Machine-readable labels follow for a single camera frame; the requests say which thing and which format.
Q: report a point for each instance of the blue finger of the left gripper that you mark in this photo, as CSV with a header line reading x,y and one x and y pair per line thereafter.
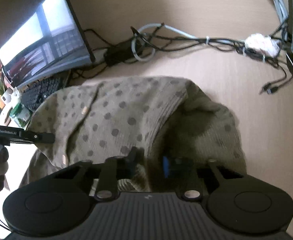
x,y
42,138

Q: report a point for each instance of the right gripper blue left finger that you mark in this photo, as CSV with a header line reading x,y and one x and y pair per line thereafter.
x,y
113,170

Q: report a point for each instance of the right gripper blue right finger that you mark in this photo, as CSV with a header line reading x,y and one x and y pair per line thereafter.
x,y
180,176

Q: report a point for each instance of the brown polka dot dress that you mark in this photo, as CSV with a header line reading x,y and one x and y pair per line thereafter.
x,y
161,116

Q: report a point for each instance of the green lidded glass jar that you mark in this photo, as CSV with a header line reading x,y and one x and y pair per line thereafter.
x,y
21,115

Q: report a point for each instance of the black mechanical keyboard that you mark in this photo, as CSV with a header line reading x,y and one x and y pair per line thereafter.
x,y
34,94

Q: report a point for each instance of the black curved monitor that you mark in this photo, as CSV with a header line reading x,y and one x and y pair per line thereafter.
x,y
39,38

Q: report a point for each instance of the black power adapter brick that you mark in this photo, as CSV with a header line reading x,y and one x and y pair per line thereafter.
x,y
119,53

